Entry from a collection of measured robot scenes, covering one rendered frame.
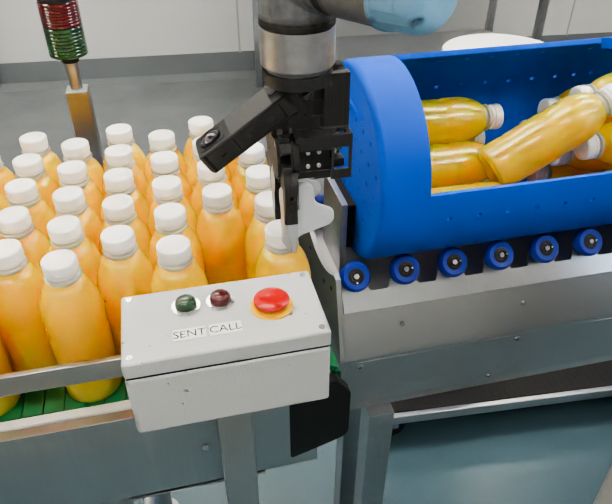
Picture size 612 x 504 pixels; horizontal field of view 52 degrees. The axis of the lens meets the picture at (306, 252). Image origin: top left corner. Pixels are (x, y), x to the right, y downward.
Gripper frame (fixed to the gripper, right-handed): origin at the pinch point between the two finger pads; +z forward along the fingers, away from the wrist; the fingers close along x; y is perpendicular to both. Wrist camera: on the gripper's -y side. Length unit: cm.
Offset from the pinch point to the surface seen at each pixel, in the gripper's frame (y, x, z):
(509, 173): 33.7, 7.8, 0.5
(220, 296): -8.6, -11.6, -1.4
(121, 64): -40, 352, 97
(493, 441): 67, 38, 110
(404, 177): 16.0, 2.8, -3.9
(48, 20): -28, 49, -13
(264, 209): -1.3, 5.4, -0.2
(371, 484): 17, 7, 68
